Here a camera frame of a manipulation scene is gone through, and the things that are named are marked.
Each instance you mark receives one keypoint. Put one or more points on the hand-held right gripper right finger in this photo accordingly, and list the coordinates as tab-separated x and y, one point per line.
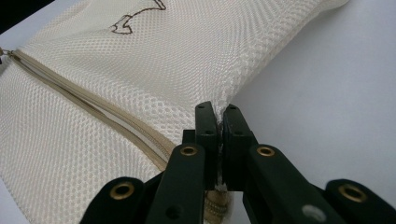
235	133

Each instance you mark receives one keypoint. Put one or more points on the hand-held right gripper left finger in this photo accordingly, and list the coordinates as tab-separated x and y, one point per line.
206	124

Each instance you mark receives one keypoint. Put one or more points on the cream mesh laundry bag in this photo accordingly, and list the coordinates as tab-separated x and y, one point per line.
155	62

